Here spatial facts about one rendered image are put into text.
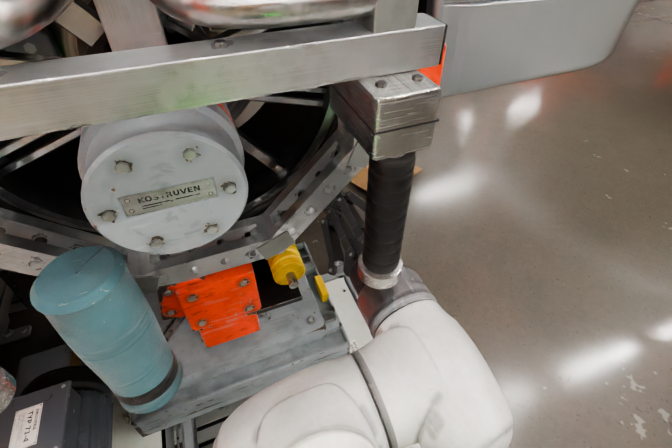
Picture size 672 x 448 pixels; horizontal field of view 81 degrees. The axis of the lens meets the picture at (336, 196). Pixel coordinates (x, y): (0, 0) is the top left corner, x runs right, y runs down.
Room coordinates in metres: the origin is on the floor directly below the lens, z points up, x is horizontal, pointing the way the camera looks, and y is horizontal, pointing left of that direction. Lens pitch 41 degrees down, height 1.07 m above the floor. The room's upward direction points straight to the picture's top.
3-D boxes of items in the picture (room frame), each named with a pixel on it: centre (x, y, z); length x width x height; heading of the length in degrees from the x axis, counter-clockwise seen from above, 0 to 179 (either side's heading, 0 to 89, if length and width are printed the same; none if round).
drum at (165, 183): (0.34, 0.17, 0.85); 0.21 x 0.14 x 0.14; 22
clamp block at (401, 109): (0.28, -0.03, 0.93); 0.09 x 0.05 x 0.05; 22
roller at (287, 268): (0.54, 0.13, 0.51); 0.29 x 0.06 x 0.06; 22
